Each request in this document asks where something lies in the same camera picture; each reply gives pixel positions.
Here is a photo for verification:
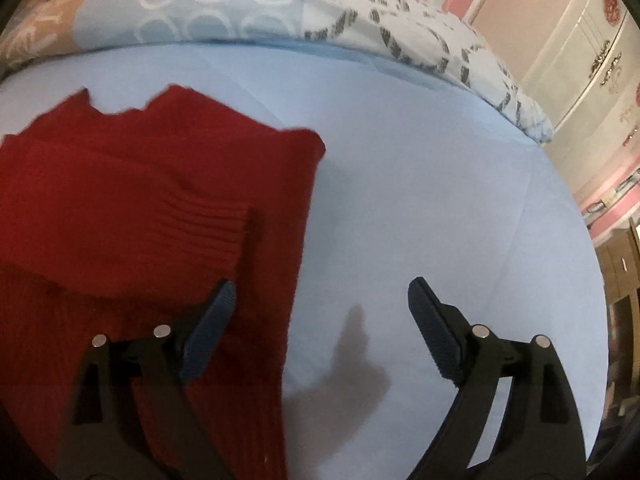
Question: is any red knitted sweater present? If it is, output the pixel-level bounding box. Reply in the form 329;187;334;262
1;86;324;479

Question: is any wooden drawer cabinet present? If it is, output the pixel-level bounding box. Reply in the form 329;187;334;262
596;221;639;342

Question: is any light blue bed sheet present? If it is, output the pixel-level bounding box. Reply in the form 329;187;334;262
1;44;608;479

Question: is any white wardrobe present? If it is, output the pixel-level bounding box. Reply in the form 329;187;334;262
523;0;639;202

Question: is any patterned blue white quilt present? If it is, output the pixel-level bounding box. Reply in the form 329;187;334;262
1;0;554;144

